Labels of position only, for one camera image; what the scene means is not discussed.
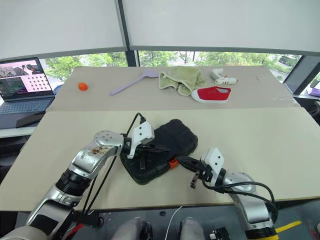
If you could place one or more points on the purple plastic spatula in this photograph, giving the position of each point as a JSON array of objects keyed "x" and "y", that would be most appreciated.
[{"x": 150, "y": 74}]

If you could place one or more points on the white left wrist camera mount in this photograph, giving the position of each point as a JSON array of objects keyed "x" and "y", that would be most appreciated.
[{"x": 142, "y": 133}]

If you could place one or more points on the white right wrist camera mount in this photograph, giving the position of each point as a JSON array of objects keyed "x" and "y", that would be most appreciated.
[{"x": 215, "y": 162}]

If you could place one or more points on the white roller blind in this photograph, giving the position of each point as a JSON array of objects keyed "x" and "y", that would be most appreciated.
[
  {"x": 220, "y": 22},
  {"x": 60, "y": 25}
]

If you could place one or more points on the green towel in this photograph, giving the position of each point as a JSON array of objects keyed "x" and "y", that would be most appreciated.
[{"x": 182, "y": 78}]

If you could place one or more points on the blue round object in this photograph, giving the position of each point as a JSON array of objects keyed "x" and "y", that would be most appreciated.
[{"x": 58, "y": 89}]

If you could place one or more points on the white glue gun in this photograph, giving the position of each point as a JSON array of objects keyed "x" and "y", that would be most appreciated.
[{"x": 225, "y": 80}]

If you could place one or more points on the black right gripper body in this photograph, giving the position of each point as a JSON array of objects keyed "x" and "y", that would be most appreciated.
[{"x": 205, "y": 171}]

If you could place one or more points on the black plastic tool case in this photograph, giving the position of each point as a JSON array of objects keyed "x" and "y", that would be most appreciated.
[{"x": 175, "y": 140}]

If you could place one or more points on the dark window frame post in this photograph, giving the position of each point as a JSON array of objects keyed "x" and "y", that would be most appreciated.
[{"x": 131, "y": 57}]

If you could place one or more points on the dark slanted window frame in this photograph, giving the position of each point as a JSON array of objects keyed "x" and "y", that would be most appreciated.
[{"x": 297, "y": 75}]

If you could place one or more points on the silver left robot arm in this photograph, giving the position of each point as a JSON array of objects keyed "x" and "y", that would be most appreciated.
[{"x": 87, "y": 160}]

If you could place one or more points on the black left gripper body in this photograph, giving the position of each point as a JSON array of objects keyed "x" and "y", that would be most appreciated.
[{"x": 143, "y": 150}]

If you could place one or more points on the yellow tape strip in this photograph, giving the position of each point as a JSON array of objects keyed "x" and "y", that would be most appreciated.
[{"x": 288, "y": 227}]

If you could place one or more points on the black white plug device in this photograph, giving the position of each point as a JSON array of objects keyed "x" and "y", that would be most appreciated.
[{"x": 218, "y": 234}]

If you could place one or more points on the grey rounded robot knee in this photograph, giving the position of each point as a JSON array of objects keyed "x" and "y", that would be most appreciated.
[
  {"x": 132, "y": 230},
  {"x": 192, "y": 230}
]

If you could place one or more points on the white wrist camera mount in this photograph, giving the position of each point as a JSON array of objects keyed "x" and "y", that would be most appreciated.
[
  {"x": 215, "y": 162},
  {"x": 142, "y": 133}
]

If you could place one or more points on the small orange ball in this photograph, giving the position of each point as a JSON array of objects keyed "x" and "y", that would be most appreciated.
[{"x": 82, "y": 86}]

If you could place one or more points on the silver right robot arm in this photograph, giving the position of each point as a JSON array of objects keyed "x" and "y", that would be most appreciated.
[{"x": 250, "y": 207}]

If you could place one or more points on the white side desk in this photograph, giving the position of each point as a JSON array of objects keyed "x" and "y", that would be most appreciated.
[{"x": 15, "y": 131}]

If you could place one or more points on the purple object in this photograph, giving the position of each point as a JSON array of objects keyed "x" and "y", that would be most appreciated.
[{"x": 315, "y": 91}]

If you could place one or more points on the red canvas shoe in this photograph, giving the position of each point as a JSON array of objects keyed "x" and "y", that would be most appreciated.
[{"x": 212, "y": 94}]

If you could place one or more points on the open laptop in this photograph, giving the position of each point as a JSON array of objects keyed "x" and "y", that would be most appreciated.
[{"x": 22, "y": 85}]

